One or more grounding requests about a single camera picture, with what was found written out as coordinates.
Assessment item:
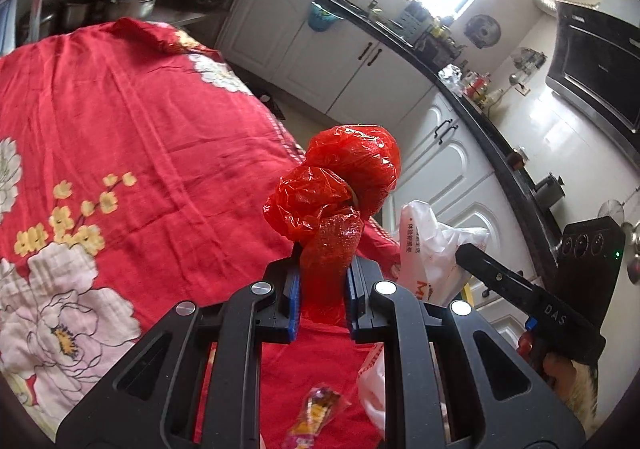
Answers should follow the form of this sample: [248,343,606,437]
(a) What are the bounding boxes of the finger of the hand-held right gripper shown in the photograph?
[454,242,540,311]

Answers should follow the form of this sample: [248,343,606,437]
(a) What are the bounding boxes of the red plastic bag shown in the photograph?
[262,125,402,327]

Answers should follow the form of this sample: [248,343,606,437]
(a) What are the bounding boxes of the white kitchen cabinets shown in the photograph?
[215,0,556,330]

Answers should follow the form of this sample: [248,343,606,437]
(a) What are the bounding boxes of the group of condiment bottles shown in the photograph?
[462,70,504,106]

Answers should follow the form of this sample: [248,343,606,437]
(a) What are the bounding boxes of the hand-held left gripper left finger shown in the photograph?
[55,246,303,449]

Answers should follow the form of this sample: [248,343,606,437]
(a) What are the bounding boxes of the small steel pot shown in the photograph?
[60,2,92,28]

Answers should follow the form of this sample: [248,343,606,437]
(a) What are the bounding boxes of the orange candy wrapper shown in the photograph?
[282,384,352,449]

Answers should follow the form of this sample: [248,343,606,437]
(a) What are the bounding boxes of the dark floor mat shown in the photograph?
[249,83,287,121]

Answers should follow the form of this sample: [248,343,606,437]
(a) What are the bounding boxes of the black countertop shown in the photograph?
[254,0,567,252]

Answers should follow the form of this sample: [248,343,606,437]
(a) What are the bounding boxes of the crumpled clear plastic bag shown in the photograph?
[439,64,467,91]

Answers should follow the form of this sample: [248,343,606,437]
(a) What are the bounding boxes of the dark metal pot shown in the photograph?
[534,172,567,206]

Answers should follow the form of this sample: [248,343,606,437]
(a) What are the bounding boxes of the wire strainer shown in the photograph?
[597,199,627,226]

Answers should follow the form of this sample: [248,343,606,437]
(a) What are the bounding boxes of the white plastic bag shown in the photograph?
[357,200,491,437]

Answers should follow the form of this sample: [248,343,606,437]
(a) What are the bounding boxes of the person's right hand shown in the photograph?
[517,328,577,393]

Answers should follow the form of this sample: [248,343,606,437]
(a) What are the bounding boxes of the black range hood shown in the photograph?
[545,0,640,132]

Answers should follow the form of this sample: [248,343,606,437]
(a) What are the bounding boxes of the round wall vent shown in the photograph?
[462,14,502,50]

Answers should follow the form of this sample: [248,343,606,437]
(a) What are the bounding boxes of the person's right forearm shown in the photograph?
[569,360,602,436]

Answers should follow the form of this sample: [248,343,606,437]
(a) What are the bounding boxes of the grey dish rack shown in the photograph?
[399,2,434,36]

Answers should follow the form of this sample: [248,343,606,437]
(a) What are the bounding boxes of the teal hanging basket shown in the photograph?
[306,2,344,31]

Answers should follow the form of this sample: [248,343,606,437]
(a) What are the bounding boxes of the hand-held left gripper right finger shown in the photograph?
[344,256,586,449]

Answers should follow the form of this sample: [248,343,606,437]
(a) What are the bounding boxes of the red floral tablecloth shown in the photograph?
[0,16,407,449]

